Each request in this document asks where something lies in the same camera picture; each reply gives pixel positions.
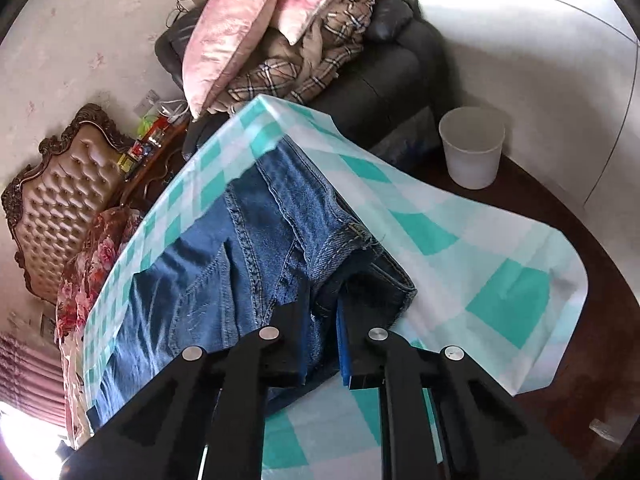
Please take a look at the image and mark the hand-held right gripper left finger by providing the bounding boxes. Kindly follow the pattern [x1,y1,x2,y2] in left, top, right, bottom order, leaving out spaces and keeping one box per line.
[60,285,314,480]

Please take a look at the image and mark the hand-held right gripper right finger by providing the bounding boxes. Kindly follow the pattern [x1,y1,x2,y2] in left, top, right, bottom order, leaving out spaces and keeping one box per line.
[338,280,584,480]

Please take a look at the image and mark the blue denim pants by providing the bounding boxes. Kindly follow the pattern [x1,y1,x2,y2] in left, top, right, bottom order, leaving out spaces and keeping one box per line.
[92,135,419,428]

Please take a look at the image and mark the teal white checked tablecloth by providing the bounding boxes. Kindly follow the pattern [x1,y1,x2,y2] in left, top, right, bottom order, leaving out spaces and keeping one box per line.
[80,94,590,480]

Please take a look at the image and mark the red floral bedding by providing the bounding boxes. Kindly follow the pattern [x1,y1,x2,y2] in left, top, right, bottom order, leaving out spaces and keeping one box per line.
[54,207,147,450]

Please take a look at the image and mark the dark wooden nightstand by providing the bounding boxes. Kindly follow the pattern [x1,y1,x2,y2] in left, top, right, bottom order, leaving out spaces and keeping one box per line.
[107,115,195,211]

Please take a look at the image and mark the white plastic waste bin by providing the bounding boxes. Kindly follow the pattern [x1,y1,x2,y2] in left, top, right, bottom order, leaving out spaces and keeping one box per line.
[438,107,505,190]

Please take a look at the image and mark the pink curtain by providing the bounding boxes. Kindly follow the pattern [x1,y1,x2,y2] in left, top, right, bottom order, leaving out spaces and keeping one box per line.
[0,331,69,429]

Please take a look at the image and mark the tufted carved wooden headboard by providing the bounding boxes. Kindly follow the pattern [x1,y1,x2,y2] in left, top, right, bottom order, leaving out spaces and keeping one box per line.
[1,103,137,306]

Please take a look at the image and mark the beige plaid blanket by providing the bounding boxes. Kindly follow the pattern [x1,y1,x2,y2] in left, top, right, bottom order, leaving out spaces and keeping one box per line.
[227,0,377,112]

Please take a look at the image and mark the black leather armchair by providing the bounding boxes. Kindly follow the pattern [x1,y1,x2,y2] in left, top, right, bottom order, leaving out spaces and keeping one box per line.
[155,0,451,162]

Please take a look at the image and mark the large pink satin pillow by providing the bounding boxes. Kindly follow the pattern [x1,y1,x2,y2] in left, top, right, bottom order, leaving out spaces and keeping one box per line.
[181,0,302,120]

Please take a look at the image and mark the white charger cable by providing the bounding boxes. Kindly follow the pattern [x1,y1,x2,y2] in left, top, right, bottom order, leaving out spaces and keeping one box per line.
[159,99,191,124]

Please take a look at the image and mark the wall socket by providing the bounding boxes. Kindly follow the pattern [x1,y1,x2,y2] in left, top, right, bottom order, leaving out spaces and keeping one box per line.
[134,90,162,112]

